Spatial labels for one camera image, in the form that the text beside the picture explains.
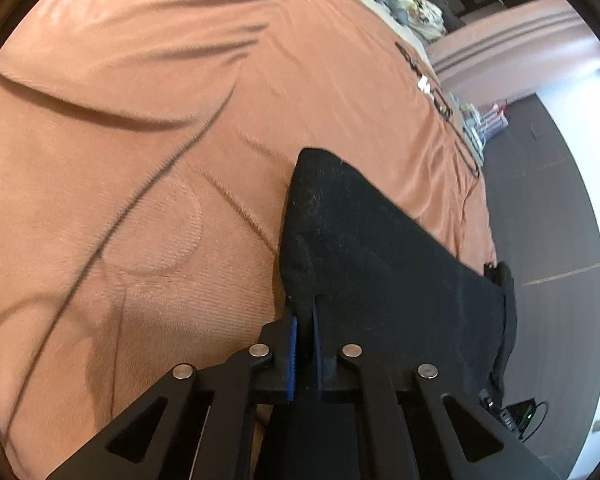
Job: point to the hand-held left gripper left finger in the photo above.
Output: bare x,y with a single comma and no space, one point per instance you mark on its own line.
292,355

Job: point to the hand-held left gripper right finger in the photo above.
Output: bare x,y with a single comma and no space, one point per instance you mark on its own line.
316,360

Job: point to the black pants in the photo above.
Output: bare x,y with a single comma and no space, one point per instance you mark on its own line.
370,260

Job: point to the orange blanket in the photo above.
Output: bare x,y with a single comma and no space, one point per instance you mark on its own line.
180,85

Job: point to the floral cloth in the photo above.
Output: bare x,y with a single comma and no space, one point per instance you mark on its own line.
425,17

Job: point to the pink upholstered bed frame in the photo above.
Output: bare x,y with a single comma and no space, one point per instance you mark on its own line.
505,45

